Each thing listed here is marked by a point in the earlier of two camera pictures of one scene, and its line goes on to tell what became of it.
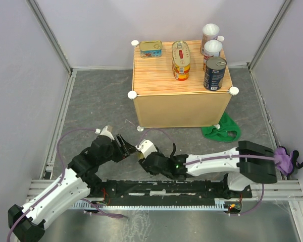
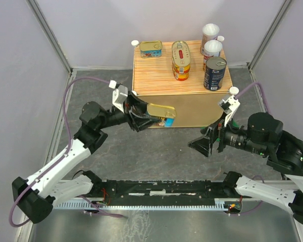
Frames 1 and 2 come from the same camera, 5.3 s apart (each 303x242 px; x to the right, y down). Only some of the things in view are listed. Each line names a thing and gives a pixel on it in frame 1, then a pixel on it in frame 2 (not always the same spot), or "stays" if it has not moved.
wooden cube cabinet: x=161 y=101 stays
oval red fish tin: x=181 y=56 stays
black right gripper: x=158 y=154 to x=203 y=144
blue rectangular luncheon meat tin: x=151 y=49 stays
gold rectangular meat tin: x=140 y=156 to x=168 y=113
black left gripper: x=125 y=149 to x=139 y=123
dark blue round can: x=214 y=73 stays
